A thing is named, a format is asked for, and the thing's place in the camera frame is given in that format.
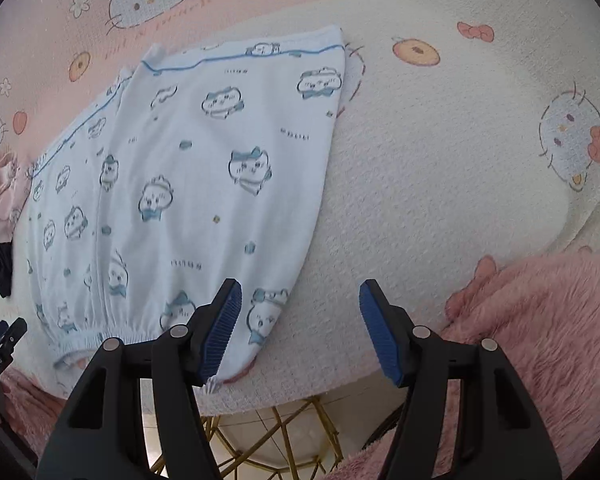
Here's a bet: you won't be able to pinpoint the gold wire frame stool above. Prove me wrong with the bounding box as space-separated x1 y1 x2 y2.
150 395 346 480

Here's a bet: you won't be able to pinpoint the pink and cream printed blanket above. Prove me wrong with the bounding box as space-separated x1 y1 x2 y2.
0 0 600 417

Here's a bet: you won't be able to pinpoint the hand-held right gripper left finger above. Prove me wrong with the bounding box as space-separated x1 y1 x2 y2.
36 278 243 480

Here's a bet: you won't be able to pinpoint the pink printed garment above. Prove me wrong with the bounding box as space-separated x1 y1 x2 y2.
0 157 36 248

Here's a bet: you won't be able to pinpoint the light blue printed pants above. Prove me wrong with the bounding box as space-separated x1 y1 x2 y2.
26 24 348 396

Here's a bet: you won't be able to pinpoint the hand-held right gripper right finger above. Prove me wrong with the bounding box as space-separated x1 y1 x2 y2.
358 279 563 480

